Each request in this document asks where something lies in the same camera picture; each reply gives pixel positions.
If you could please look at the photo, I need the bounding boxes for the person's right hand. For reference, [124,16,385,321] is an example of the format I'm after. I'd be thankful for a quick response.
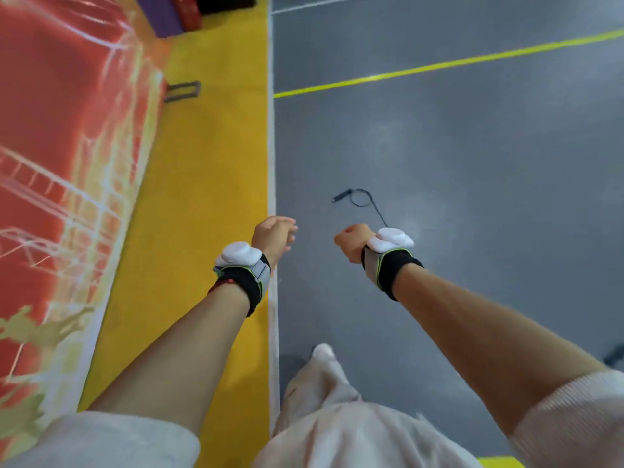
[333,223,377,263]

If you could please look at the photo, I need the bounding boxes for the person's left hand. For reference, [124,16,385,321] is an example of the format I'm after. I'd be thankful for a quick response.
[251,216,298,269]

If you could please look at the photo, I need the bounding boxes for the person's right forearm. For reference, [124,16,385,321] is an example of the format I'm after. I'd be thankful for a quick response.
[391,262,611,440]

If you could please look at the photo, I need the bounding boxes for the person's left forearm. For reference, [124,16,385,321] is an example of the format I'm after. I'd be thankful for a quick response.
[87,281,255,436]

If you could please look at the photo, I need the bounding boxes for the beige trousers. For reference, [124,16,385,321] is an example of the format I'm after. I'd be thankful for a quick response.
[252,355,484,468]

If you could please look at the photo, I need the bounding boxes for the red foam block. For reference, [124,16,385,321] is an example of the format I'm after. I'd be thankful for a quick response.
[171,0,203,32]

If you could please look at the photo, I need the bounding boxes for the purple foam block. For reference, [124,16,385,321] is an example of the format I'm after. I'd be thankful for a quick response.
[133,0,184,40]

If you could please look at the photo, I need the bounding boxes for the white shirt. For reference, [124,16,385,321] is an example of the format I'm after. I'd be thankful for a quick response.
[0,369,624,468]

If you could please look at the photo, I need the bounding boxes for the black skipping rope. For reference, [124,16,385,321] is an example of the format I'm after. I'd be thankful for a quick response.
[332,188,390,229]

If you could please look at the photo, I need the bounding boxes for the white wrist tracker black strap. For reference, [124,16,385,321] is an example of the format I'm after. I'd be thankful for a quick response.
[213,241,272,318]
[361,227,425,303]

